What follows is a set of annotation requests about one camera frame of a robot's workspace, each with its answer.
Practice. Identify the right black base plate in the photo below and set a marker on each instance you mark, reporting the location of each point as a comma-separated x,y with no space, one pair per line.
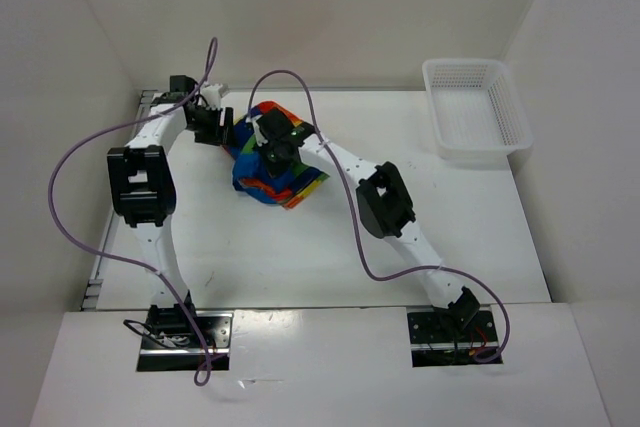
434,345

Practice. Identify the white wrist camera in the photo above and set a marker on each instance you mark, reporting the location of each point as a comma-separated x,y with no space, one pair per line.
210,96
257,133

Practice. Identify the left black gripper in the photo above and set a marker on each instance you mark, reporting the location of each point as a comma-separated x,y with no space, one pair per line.
213,136

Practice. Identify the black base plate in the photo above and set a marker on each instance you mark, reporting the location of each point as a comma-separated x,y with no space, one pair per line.
434,345
167,347

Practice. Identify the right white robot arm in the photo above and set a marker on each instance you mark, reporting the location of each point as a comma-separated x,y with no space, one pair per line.
380,203

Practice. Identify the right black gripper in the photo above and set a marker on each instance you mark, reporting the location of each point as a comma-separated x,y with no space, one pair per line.
276,170

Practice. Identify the rainbow striped shorts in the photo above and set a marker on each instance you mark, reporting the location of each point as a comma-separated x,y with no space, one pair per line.
249,174

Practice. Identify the aluminium table edge rail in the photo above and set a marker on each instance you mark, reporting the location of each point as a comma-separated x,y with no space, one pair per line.
120,186

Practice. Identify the white plastic basket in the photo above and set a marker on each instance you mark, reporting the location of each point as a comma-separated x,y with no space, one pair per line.
475,109

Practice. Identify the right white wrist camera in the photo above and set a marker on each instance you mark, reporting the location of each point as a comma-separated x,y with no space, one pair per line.
257,133

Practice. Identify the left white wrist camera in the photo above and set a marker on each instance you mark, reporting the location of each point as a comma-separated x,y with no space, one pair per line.
210,96

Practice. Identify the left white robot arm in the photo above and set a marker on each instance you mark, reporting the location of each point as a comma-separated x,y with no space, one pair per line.
144,194

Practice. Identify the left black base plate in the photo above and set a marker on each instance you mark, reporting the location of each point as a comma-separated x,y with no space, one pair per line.
167,347

